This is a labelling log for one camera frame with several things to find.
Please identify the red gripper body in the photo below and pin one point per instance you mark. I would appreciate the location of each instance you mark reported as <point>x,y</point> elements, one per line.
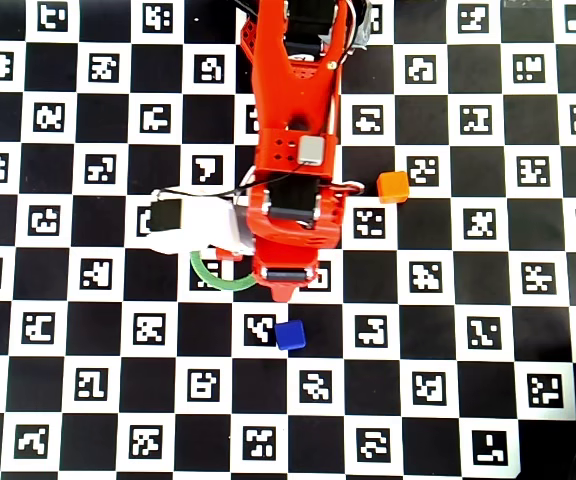
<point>283,275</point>

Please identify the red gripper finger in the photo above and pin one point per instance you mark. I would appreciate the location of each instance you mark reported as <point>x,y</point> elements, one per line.
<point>283,292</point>

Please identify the blue cube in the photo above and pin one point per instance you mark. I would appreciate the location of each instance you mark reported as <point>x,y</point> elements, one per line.
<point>290,335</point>

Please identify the orange cube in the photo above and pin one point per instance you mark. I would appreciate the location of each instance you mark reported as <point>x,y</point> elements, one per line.
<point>393,187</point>

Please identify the red robot arm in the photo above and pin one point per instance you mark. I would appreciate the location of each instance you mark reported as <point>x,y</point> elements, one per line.
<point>293,100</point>

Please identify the grey square module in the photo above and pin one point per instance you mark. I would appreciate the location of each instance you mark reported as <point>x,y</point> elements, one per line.
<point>311,149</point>

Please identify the black white marker checkerboard mat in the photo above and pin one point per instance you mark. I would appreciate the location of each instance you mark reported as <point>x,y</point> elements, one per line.
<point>418,325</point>

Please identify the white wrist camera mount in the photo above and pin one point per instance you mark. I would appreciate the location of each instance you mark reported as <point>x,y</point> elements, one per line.
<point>203,225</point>

